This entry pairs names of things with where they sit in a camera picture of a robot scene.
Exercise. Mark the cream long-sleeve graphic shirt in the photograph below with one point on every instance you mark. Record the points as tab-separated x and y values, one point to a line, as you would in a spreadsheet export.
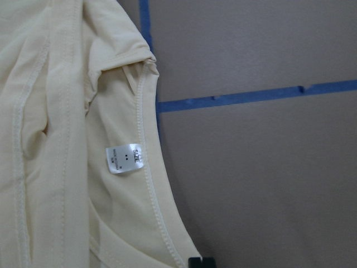
83	181

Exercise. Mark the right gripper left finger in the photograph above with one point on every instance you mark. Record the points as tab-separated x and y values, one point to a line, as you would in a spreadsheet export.
194	262

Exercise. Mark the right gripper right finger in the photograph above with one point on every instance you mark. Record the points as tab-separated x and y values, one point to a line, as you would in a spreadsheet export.
208	262

